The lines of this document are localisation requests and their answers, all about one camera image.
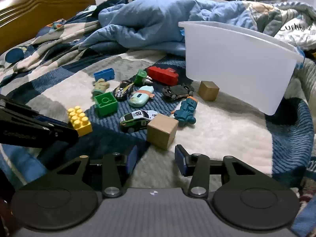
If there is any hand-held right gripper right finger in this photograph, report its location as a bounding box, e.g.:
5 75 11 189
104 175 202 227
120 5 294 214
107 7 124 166
174 144 265 198

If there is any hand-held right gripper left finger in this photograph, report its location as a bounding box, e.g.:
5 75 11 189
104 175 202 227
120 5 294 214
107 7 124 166
51 145 138 198

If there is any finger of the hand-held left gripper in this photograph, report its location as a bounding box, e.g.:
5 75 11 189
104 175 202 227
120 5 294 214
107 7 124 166
0 99 72 129
44 126 80 144

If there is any yellow building block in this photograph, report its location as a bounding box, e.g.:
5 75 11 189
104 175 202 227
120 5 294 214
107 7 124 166
67 106 93 137

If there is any blue building block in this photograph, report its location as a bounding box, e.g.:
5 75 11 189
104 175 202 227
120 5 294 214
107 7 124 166
93 68 116 81

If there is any white plastic container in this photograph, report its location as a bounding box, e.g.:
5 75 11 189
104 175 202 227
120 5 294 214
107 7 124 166
178 21 305 116

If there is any large wooden cube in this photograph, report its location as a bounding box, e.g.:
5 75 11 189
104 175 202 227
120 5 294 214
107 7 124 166
147 114 179 150

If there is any white green toy car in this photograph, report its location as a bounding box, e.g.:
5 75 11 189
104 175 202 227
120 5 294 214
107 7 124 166
120 110 160 133

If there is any green building block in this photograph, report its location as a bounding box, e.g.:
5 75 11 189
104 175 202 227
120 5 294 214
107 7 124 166
94 92 118 117

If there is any teal orange toy robot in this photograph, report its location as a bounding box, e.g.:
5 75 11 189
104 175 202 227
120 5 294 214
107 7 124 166
172 96 198 127

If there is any beige toy figure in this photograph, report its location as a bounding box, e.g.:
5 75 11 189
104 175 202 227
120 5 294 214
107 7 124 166
92 78 110 97

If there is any checkered plush blanket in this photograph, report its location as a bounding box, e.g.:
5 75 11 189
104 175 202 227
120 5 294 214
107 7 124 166
0 49 316 203

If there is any light blue capsule toy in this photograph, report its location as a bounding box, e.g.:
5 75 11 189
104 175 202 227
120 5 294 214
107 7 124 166
128 86 155 108

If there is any black yellow toy car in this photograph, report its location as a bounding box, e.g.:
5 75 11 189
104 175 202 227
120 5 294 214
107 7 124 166
113 80 135 102

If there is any small wooden cube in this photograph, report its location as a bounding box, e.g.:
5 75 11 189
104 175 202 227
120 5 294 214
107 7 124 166
198 80 220 102

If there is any patchwork printed quilt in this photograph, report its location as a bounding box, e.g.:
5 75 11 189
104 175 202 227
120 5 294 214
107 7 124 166
0 5 129 79

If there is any small green wheeled toy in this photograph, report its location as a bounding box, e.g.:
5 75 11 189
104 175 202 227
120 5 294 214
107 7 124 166
133 69 153 86

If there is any red building block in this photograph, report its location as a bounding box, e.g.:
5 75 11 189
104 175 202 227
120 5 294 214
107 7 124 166
147 66 179 86

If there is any wooden headboard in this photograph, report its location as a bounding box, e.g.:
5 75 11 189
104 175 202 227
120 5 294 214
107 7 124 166
0 0 96 55

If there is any light blue quilt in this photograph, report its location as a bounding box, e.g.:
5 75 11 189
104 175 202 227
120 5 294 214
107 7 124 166
79 0 255 57

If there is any grey ribbed plush blanket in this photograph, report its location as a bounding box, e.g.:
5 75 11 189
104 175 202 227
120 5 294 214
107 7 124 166
284 58 316 109

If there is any cartoon printed quilt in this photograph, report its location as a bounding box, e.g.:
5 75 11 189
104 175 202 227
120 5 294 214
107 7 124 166
242 0 316 52

